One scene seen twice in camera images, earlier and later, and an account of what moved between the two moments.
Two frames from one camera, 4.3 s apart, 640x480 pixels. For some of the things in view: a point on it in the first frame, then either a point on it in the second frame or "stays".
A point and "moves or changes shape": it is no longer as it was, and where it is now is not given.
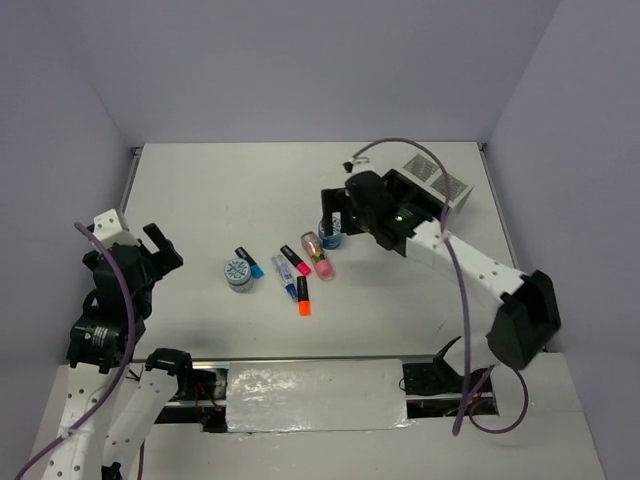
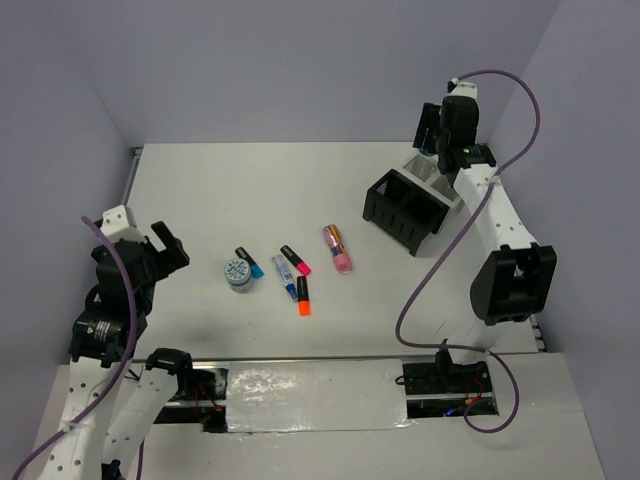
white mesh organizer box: x=428 y=174 stays
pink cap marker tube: x=323 y=265 -> x=342 y=258
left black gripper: x=166 y=258 stays
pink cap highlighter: x=295 y=259 stays
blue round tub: x=238 y=274 stays
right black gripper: x=337 y=199 -> x=429 y=119
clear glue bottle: x=285 y=276 stays
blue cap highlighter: x=255 y=269 stays
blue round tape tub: x=335 y=240 moves or changes shape
